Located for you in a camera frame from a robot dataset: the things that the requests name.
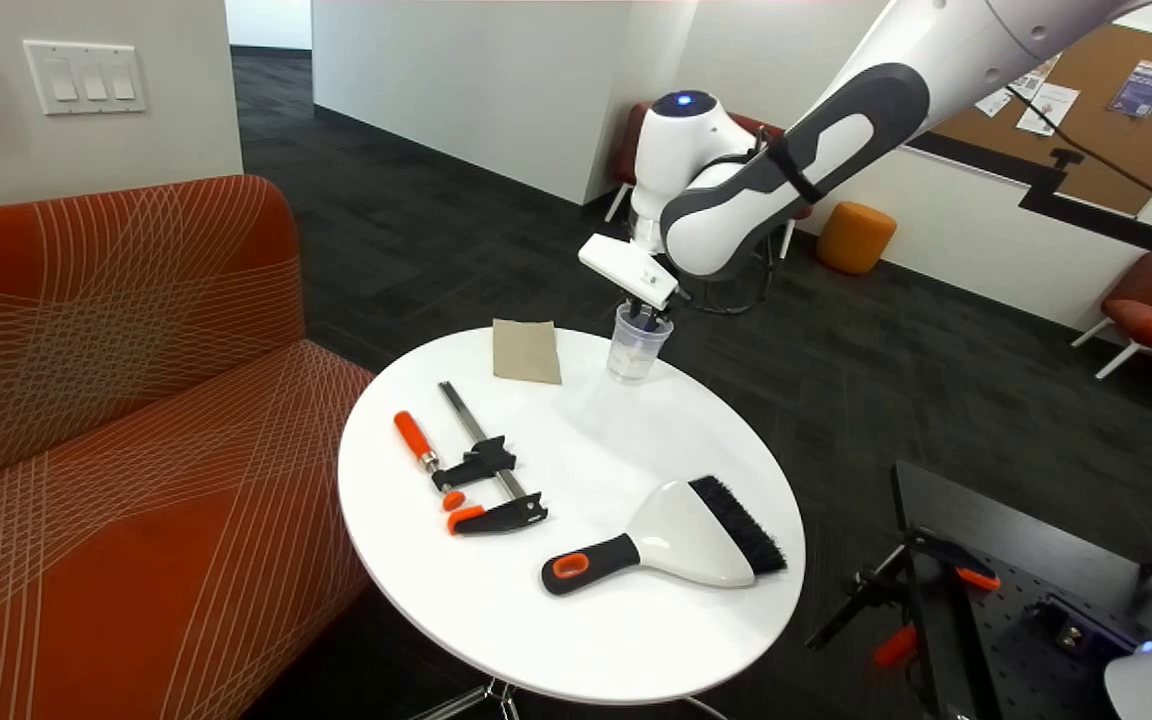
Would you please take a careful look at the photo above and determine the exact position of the blue poster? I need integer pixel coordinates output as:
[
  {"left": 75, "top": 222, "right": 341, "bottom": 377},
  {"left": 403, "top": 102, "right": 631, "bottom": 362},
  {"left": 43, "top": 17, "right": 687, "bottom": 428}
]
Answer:
[{"left": 1109, "top": 54, "right": 1152, "bottom": 124}]

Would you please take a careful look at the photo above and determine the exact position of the black mounting board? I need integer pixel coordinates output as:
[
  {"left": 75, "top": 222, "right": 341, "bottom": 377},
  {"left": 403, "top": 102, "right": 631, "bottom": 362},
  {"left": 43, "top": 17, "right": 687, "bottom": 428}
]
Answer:
[{"left": 892, "top": 457, "right": 1152, "bottom": 720}]

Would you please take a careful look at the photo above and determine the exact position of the cork pin board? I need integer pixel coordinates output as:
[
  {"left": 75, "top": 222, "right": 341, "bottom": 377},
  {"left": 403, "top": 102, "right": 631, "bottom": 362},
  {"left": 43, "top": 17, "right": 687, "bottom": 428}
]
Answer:
[{"left": 929, "top": 17, "right": 1152, "bottom": 222}]

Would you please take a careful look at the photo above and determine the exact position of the orange patterned sofa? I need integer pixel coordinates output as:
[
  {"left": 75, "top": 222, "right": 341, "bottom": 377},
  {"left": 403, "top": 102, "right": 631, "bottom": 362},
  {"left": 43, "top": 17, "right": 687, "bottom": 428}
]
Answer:
[{"left": 0, "top": 170, "right": 381, "bottom": 720}]

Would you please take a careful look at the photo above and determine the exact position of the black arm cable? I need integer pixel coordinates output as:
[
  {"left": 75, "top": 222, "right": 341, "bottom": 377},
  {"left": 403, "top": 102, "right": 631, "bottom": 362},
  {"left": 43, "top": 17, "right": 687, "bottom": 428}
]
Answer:
[{"left": 978, "top": 0, "right": 1152, "bottom": 233}]

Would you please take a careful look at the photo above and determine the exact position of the white paper sheet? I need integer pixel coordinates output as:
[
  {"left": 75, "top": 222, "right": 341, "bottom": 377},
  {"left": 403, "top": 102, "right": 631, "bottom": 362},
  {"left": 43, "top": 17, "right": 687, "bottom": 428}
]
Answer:
[{"left": 1011, "top": 76, "right": 1085, "bottom": 139}]

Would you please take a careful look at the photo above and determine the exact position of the white light switch plate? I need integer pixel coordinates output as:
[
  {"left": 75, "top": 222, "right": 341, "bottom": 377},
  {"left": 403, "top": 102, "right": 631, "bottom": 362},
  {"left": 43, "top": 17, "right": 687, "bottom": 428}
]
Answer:
[{"left": 21, "top": 34, "right": 153, "bottom": 121}]

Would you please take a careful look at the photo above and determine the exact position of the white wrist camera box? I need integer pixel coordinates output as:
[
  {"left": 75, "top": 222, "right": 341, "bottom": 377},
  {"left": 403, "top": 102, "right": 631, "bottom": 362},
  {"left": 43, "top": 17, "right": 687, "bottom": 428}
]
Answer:
[{"left": 570, "top": 233, "right": 684, "bottom": 320}]

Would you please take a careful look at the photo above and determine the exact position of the bar clamp with orange handle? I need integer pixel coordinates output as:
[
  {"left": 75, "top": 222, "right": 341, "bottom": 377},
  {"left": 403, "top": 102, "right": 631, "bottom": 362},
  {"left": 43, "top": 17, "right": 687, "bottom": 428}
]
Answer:
[{"left": 389, "top": 377, "right": 550, "bottom": 541}]

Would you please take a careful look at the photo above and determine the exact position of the clear plastic cup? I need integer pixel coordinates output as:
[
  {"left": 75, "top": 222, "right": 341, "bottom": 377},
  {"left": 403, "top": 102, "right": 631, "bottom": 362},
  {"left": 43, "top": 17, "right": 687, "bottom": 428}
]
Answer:
[{"left": 603, "top": 295, "right": 674, "bottom": 386}]

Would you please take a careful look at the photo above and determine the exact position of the orange pouf stool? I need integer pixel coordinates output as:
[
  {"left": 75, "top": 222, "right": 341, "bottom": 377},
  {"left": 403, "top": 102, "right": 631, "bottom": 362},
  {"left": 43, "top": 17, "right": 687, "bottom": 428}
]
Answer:
[{"left": 813, "top": 197, "right": 898, "bottom": 280}]

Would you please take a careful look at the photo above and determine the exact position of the metal table leg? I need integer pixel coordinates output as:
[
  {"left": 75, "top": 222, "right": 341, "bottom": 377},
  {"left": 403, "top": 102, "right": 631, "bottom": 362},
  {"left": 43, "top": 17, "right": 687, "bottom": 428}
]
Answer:
[{"left": 403, "top": 675, "right": 526, "bottom": 720}]

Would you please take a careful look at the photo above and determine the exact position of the black clamp with orange grip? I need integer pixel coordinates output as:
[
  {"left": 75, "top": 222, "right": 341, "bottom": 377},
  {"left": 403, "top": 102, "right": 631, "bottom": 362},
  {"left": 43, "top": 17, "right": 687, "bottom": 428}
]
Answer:
[
  {"left": 807, "top": 532, "right": 1009, "bottom": 650},
  {"left": 868, "top": 582, "right": 1009, "bottom": 720}
]

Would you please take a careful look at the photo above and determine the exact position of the white scraper with black handle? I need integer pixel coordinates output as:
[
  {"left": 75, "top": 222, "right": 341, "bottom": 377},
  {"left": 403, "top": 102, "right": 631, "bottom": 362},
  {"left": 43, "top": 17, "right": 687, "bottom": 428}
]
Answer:
[{"left": 539, "top": 473, "right": 790, "bottom": 601}]

